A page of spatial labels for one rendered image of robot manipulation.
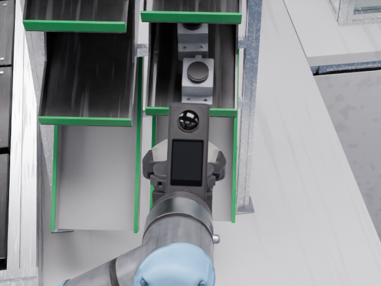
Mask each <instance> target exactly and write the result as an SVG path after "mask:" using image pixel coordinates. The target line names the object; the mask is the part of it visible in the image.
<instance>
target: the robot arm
mask: <svg viewBox="0 0 381 286"><path fill-rule="evenodd" d="M209 118H210V107H209V105H208V104H206V103H179V102H173V103H171V104H170V106H169V119H168V139H167V140H164V141H162V142H160V143H159V144H157V145H155V146H154V147H153V148H152V149H151V150H149V151H148V152H147V153H146V155H145V156H144V158H143V160H142V173H143V176H144V177H145V178H146V179H149V180H150V184H152V185H153V187H154V189H155V190H153V192H152V199H153V206H152V207H151V209H150V213H149V214H148V216H147V217H146V222H145V228H144V231H143V237H142V245H140V246H138V247H136V248H135V249H132V250H130V251H128V252H126V253H124V254H122V255H120V256H118V257H117V258H114V259H112V260H110V261H109V262H106V263H104V264H102V265H100V266H98V267H96V268H93V269H91V270H89V271H87V272H85V273H83V274H81V275H79V276H77V277H75V278H73V279H67V280H64V281H63V282H62V283H61V284H60V285H58V286H215V269H214V244H218V243H219V242H220V236H219V235H218V234H214V226H213V218H212V202H213V187H214V186H215V182H217V181H219V180H222V179H224V178H225V176H226V159H225V157H224V155H223V153H222V151H220V150H219V149H218V148H217V147H216V146H215V145H213V144H212V143H211V142H209Z"/></svg>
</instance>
